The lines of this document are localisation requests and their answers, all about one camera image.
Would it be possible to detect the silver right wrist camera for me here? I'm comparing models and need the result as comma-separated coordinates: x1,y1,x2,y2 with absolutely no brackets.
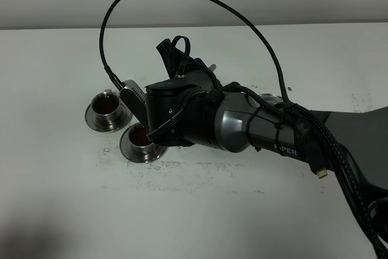
119,79,148,128

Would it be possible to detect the far stainless steel saucer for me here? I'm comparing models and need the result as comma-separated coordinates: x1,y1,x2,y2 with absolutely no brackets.
84,98,133,132

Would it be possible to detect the black and grey right robot arm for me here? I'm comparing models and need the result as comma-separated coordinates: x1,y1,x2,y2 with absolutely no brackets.
145,39,387,240

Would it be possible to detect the near stainless steel teacup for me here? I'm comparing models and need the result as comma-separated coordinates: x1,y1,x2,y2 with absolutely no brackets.
124,123,156,152

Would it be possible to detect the near stainless steel saucer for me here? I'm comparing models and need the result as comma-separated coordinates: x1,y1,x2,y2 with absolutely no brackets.
119,130,167,163

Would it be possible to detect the stainless steel teapot saucer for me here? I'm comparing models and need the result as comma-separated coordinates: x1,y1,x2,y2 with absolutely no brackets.
259,93,284,107

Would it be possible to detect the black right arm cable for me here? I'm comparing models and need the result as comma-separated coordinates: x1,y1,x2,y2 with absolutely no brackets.
97,0,388,259

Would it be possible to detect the far stainless steel teacup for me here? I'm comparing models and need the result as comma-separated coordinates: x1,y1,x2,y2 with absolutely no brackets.
91,90,121,123

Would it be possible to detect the stainless steel teacup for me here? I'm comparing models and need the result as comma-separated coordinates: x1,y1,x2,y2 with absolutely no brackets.
124,123,156,152
91,90,121,123

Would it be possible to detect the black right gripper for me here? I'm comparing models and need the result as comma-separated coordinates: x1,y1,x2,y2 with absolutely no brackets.
145,39,222,149

